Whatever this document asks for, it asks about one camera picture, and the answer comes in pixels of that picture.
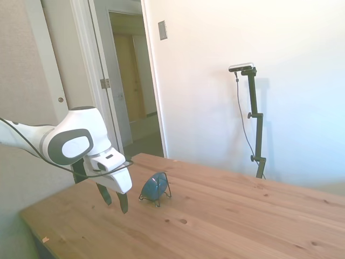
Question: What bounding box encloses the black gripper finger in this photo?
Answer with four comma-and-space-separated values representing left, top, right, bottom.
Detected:
116, 190, 129, 215
95, 182, 113, 207

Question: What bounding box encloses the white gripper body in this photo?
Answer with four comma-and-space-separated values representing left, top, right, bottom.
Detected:
83, 158, 133, 195

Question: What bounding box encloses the blue bowl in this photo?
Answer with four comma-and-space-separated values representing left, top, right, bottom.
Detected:
141, 172, 168, 202

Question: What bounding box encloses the white open door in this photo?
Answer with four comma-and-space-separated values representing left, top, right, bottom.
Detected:
87, 0, 133, 153

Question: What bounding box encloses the brown wooden hallway door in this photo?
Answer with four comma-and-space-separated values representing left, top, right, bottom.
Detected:
113, 32, 152, 121

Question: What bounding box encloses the white closet door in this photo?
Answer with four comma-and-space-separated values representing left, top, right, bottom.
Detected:
40, 0, 101, 120

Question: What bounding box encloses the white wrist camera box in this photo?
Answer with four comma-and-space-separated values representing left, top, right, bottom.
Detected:
90, 147, 127, 173

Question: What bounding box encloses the black wire bowl rack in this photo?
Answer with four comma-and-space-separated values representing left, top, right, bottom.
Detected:
138, 172, 173, 208

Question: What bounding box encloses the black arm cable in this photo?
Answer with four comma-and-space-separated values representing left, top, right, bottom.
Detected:
0, 117, 135, 185

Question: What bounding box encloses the grey wall switch plate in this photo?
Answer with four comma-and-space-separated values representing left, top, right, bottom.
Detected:
157, 20, 169, 42

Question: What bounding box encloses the black articulated camera stand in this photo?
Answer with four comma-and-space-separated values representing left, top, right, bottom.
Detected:
240, 67, 268, 179

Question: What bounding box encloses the grey stereo camera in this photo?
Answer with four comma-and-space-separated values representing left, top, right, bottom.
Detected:
228, 62, 255, 73

